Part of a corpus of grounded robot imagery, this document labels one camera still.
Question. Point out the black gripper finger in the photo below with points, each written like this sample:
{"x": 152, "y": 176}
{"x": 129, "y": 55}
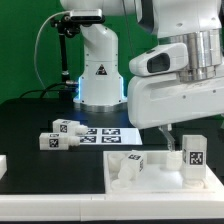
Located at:
{"x": 166, "y": 131}

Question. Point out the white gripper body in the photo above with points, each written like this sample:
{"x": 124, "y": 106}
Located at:
{"x": 157, "y": 96}

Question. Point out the white square tabletop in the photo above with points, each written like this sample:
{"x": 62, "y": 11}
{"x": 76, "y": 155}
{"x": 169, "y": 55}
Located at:
{"x": 162, "y": 174}

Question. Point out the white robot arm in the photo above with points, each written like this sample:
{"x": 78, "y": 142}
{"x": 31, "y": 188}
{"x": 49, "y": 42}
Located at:
{"x": 178, "y": 73}

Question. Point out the white sheet with tags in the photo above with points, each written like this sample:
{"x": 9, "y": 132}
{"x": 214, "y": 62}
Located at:
{"x": 111, "y": 136}

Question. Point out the white U-shaped obstacle fence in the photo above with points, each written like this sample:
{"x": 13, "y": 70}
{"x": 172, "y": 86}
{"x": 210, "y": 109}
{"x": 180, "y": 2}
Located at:
{"x": 94, "y": 207}

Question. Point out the silver depth camera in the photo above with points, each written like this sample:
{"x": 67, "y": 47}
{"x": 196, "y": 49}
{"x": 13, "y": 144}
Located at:
{"x": 86, "y": 15}

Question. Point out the black camera stand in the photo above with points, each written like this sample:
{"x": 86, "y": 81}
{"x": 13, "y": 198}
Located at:
{"x": 66, "y": 28}

